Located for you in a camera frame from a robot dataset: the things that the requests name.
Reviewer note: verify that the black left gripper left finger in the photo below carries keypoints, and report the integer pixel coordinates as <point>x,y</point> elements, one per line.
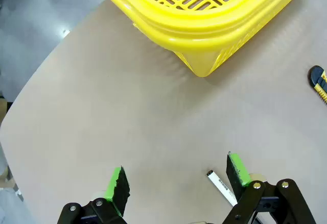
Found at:
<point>120,188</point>

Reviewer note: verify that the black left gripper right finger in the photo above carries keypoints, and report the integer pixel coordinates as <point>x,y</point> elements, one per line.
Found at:
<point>236,173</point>

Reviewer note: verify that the black and yellow marker pen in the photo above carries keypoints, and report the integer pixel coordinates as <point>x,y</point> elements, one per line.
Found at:
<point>219,184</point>

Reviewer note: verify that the yellow plastic shopping basket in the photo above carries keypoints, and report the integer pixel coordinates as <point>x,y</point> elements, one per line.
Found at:
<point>194,30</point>

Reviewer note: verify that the yellow and black utility knife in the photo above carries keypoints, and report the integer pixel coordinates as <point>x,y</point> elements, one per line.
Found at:
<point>319,81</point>

